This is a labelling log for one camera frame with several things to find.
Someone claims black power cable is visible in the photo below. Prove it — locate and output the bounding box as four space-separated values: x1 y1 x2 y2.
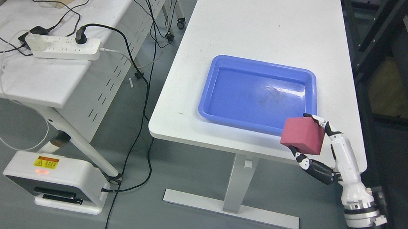
50 21 170 229

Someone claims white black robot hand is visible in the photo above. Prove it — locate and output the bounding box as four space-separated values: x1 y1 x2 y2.
288 113 375 206

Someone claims white standing desk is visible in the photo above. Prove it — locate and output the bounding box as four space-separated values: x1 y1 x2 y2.
149 0 367 229

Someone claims white power strip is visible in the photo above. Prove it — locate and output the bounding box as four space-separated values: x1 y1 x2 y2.
25 33 102 61

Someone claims white perforated side table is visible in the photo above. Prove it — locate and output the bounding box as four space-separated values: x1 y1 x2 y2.
0 0 166 178

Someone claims white floor device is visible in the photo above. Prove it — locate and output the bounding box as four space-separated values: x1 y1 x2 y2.
3 150 110 215

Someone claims pink foam block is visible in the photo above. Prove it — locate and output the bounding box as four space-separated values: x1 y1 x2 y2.
280 117 325 156

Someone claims blue plastic tray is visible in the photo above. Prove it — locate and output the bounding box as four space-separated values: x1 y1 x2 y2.
198 55 318 136

